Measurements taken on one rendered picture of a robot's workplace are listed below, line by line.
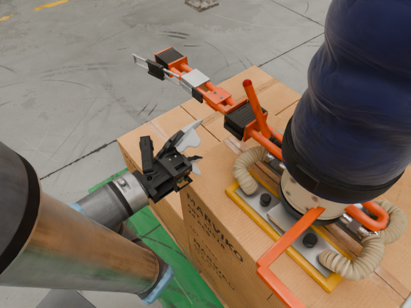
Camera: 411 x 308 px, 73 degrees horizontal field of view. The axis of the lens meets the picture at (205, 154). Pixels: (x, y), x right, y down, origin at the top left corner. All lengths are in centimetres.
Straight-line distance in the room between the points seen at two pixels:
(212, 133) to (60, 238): 122
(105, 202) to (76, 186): 148
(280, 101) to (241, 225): 105
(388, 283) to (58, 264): 69
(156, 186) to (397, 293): 59
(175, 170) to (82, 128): 184
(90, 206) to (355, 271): 55
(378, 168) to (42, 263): 46
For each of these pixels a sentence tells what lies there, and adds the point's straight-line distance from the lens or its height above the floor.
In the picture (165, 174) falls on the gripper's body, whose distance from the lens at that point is 65.
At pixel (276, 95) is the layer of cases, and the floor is 54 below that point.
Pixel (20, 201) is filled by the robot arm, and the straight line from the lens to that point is 22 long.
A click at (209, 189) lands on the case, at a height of 94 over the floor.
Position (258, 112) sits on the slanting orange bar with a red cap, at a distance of 72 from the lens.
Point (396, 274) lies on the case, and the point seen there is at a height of 94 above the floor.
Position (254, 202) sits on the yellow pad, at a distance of 75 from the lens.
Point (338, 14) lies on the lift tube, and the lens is 42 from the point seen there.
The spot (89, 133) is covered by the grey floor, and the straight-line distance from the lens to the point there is 236.
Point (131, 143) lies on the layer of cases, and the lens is 145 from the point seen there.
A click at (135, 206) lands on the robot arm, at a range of 62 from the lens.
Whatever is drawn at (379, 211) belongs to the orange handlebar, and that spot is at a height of 108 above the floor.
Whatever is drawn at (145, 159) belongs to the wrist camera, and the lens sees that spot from 67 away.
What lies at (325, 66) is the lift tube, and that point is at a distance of 45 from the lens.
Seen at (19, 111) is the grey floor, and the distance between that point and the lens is 281.
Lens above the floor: 162
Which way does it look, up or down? 52 degrees down
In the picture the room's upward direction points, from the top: straight up
